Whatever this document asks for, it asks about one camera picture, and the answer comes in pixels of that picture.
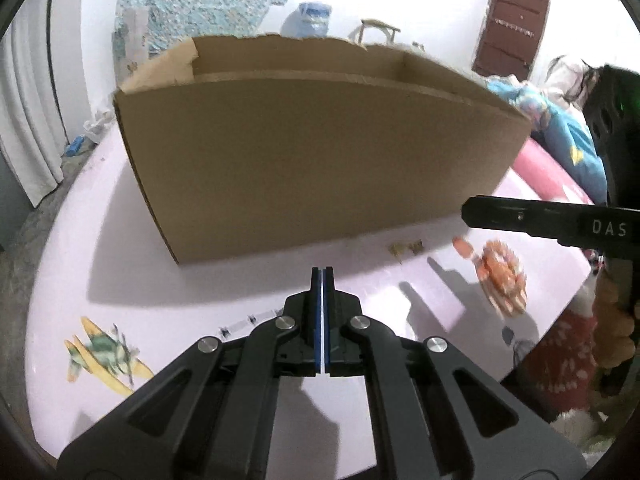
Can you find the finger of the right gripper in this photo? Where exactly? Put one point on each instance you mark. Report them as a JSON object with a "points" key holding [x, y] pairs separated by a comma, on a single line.
{"points": [[536, 218]]}

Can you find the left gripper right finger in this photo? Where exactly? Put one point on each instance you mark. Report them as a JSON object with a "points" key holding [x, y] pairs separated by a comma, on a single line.
{"points": [[434, 413]]}

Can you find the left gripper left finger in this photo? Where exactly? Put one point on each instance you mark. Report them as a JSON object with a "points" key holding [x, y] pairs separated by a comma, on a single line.
{"points": [[208, 414]]}

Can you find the gold butterfly charm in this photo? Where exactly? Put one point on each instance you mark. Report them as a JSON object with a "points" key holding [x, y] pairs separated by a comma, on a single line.
{"points": [[417, 247]]}

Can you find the gold bird charm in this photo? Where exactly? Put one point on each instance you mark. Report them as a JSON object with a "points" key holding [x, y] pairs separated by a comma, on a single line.
{"points": [[397, 250]]}

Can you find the person right hand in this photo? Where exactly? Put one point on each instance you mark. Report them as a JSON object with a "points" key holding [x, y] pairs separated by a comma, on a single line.
{"points": [[612, 343]]}

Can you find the person with black hair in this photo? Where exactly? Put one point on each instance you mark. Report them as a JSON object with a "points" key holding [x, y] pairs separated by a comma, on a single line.
{"points": [[568, 84]]}

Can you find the pink floral blanket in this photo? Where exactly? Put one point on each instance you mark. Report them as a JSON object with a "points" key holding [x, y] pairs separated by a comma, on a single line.
{"points": [[546, 176]]}

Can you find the dark red door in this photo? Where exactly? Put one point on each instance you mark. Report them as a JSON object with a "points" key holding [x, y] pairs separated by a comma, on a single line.
{"points": [[510, 38]]}

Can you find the green fuzzy sleeve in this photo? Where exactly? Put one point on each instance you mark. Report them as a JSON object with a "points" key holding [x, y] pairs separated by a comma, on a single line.
{"points": [[593, 430]]}

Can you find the wooden chair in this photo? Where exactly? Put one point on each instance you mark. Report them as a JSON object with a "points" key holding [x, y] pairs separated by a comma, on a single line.
{"points": [[384, 33]]}

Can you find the brown cardboard box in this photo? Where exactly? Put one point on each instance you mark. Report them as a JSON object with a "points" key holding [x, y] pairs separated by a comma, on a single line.
{"points": [[258, 144]]}

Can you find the white plastic bag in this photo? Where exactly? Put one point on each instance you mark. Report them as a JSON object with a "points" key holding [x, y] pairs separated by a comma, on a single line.
{"points": [[97, 127]]}

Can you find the blue water jug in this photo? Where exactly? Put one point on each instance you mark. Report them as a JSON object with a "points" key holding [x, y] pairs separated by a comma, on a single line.
{"points": [[310, 19]]}

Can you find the white curtain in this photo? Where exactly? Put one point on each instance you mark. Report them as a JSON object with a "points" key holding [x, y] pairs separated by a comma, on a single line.
{"points": [[33, 138]]}

